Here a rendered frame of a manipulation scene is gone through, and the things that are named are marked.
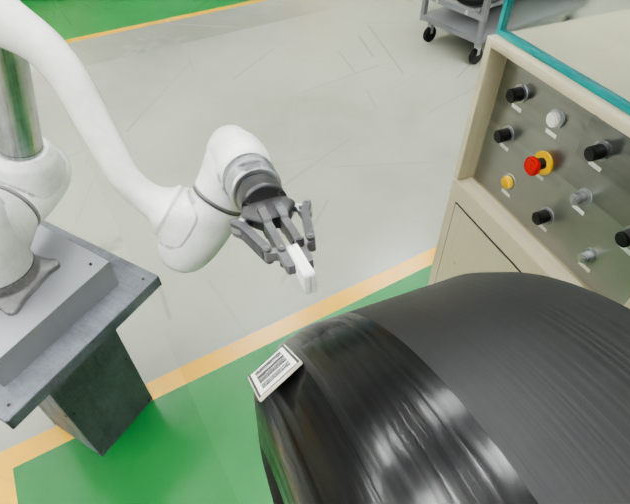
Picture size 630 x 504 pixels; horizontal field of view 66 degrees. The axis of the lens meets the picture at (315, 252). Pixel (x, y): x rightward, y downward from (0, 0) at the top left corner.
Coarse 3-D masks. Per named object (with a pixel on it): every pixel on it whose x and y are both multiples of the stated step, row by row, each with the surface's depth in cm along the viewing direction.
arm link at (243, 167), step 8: (240, 160) 78; (248, 160) 77; (256, 160) 78; (264, 160) 79; (232, 168) 78; (240, 168) 76; (248, 168) 76; (256, 168) 76; (264, 168) 76; (272, 168) 78; (224, 176) 79; (232, 176) 77; (240, 176) 75; (248, 176) 76; (272, 176) 77; (224, 184) 80; (232, 184) 76; (240, 184) 76; (280, 184) 79; (232, 192) 76; (232, 200) 77
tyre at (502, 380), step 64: (384, 320) 37; (448, 320) 34; (512, 320) 33; (576, 320) 32; (320, 384) 31; (384, 384) 29; (448, 384) 28; (512, 384) 28; (576, 384) 27; (320, 448) 28; (384, 448) 25; (448, 448) 25; (512, 448) 24; (576, 448) 24
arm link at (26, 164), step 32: (0, 64) 95; (0, 96) 100; (32, 96) 105; (0, 128) 106; (32, 128) 110; (0, 160) 113; (32, 160) 115; (64, 160) 128; (32, 192) 118; (64, 192) 130
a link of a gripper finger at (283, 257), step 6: (276, 252) 64; (282, 252) 64; (270, 258) 65; (276, 258) 65; (282, 258) 63; (288, 258) 63; (282, 264) 64; (288, 264) 62; (294, 264) 62; (288, 270) 62; (294, 270) 63
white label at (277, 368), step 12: (288, 348) 38; (276, 360) 38; (288, 360) 36; (300, 360) 35; (264, 372) 37; (276, 372) 36; (288, 372) 34; (252, 384) 37; (264, 384) 35; (276, 384) 34; (264, 396) 34
